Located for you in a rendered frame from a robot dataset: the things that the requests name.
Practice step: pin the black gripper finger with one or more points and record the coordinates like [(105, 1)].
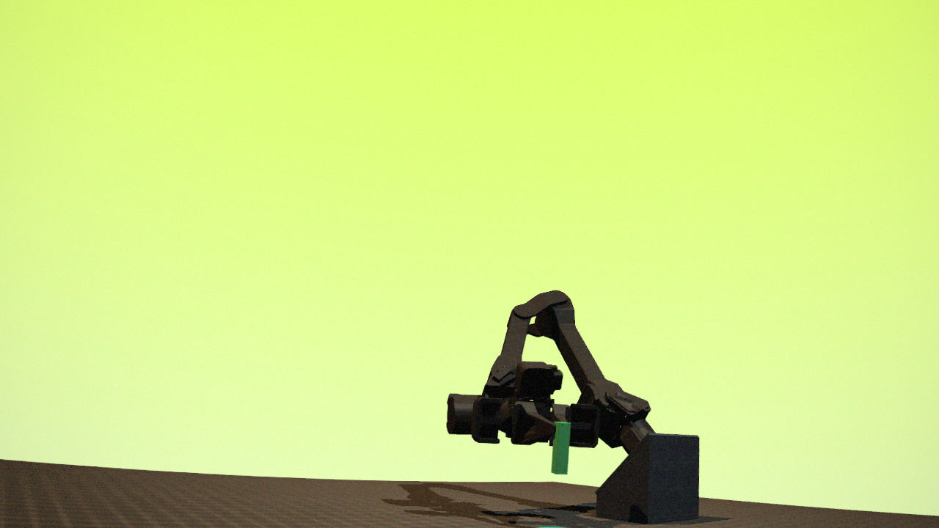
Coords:
[(559, 413), (537, 428)]

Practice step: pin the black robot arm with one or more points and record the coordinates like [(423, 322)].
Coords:
[(623, 415)]

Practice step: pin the dark green rectangular post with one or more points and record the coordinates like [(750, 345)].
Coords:
[(560, 448)]

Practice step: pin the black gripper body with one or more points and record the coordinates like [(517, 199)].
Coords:
[(486, 420)]

